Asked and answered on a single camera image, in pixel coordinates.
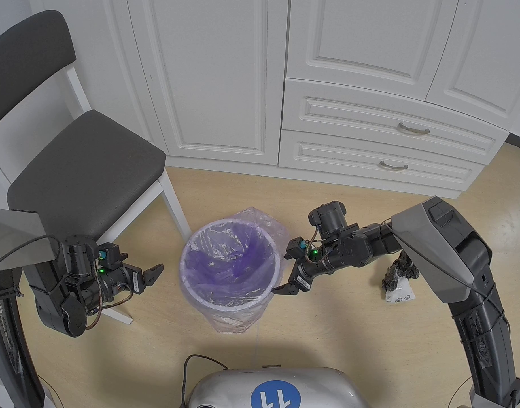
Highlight white printed wrapper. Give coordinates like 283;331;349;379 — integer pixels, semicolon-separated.
384;278;415;303

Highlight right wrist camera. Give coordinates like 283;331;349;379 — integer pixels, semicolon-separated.
285;237;308;263

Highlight purple plastic bag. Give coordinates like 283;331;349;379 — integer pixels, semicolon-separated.
178;206;291;335

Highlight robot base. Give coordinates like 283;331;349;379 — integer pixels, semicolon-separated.
188;367;369;408

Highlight white trash bin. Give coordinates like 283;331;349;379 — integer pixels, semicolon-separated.
180;220;283;313

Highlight black plastic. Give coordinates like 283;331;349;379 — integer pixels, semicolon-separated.
381;253;421;293

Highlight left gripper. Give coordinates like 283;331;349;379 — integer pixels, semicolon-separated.
102;263;164;301

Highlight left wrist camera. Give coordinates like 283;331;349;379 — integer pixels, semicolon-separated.
97;243;130;272

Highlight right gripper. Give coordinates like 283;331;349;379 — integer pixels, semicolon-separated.
271;250;342;296

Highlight white chair grey cushions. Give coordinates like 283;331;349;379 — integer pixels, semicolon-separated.
0;10;192;326

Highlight thin black cable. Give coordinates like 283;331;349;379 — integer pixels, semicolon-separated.
449;376;473;408

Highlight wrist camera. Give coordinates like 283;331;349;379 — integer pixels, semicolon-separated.
285;237;308;263
97;243;130;272

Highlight white wardrobe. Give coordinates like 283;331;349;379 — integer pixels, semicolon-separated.
26;0;520;201

